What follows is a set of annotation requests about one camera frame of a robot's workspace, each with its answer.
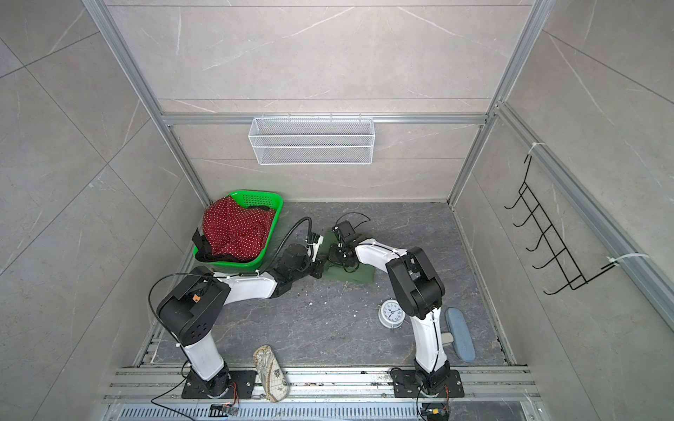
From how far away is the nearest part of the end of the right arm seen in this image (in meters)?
0.75

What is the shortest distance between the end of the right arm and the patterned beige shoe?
1.16 feet

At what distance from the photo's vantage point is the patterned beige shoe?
0.71m
